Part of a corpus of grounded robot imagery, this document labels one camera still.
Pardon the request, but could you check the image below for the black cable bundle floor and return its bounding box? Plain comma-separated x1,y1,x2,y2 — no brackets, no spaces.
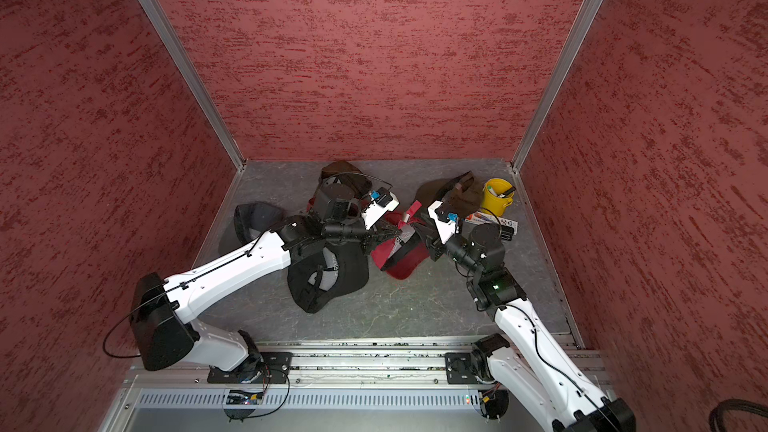
707,398,768,432

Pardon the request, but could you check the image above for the red cap with white logo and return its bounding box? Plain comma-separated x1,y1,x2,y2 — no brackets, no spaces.
371,200,429,280

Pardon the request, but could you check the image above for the left corner aluminium profile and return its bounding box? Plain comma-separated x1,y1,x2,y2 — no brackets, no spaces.
138,0,246,172

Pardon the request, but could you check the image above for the white staples box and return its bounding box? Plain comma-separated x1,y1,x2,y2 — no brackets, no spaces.
465,212,518,234

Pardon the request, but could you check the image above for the yellow plastic bucket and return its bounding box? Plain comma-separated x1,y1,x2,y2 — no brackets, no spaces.
481,178,514,217

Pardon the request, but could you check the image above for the dark brown cap back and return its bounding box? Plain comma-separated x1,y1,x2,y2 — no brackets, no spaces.
318,160,372,198

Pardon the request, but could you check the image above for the black cap front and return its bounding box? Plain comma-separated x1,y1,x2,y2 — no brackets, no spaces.
287,242,369,314

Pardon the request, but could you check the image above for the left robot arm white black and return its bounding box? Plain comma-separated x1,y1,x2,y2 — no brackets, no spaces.
129,215,400,373

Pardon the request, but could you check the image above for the black stapler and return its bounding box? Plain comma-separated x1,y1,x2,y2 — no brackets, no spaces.
499,225,516,241

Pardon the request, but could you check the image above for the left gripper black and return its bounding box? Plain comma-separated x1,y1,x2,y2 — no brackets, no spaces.
324,205,402,254

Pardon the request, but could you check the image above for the right corner aluminium profile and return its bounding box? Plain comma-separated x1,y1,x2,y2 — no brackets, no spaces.
511,0,604,175

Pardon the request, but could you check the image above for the aluminium rail frame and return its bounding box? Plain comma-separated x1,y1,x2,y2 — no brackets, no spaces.
98,335,631,432

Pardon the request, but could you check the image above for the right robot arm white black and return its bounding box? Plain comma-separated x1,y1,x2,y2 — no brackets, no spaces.
414,220,637,431

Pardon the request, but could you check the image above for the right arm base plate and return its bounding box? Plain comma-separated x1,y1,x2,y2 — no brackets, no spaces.
444,351,496,385

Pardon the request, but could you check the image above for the black marker in bucket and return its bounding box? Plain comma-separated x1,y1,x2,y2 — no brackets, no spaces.
498,186,516,199

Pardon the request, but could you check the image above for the dark grey cap left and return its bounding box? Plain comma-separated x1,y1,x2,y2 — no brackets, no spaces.
218,201,285,256

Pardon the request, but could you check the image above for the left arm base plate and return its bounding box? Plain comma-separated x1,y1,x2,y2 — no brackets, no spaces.
207,352,293,386

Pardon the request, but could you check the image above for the corner aluminium profile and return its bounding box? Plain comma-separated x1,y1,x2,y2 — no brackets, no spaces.
511,0,604,175
138,0,246,172

